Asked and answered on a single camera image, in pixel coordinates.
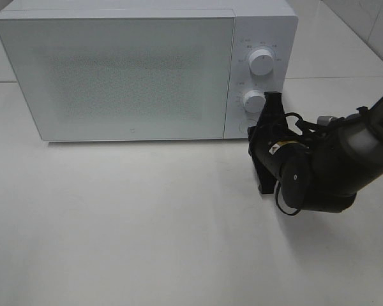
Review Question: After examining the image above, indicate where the white timer knob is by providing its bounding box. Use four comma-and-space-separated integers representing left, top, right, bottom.
243, 90, 266, 113

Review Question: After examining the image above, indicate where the round white door button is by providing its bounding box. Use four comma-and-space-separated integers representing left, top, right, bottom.
239, 119, 257, 136

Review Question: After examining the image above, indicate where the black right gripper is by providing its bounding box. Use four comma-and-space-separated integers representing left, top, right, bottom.
248, 91, 310, 194

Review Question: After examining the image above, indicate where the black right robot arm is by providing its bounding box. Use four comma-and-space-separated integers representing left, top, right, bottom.
247, 92, 383, 216

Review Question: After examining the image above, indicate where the white microwave oven body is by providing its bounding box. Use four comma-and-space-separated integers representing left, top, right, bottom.
0, 1, 298, 142

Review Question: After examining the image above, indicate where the upper white power knob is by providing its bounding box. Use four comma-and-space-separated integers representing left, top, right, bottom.
248, 47, 274, 76

